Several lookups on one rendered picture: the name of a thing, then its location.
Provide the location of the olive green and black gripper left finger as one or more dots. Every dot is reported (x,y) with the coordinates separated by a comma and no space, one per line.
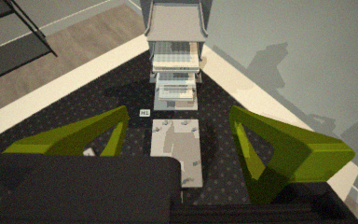
(70,139)

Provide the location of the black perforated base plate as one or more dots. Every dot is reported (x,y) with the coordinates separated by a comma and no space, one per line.
(129,84)

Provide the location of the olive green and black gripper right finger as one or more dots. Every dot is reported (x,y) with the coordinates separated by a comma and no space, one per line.
(300,155)

